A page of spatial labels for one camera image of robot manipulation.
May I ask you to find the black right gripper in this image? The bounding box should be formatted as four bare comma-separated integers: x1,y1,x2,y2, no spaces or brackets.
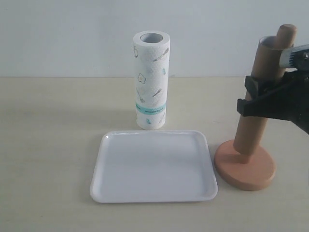
237,72,309,133

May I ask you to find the brown cardboard tube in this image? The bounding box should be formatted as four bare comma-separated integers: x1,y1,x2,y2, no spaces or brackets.
233,35,295,155

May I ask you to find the white printed paper towel roll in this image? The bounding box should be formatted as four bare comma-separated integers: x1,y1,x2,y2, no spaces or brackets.
133,30,170,130

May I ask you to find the wooden paper towel holder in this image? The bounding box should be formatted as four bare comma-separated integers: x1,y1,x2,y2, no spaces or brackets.
214,24,297,191

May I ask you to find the white plastic tray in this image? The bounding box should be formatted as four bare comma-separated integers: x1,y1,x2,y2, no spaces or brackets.
90,130,218,203

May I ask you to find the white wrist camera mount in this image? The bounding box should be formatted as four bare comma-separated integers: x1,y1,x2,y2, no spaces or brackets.
279,44,309,71

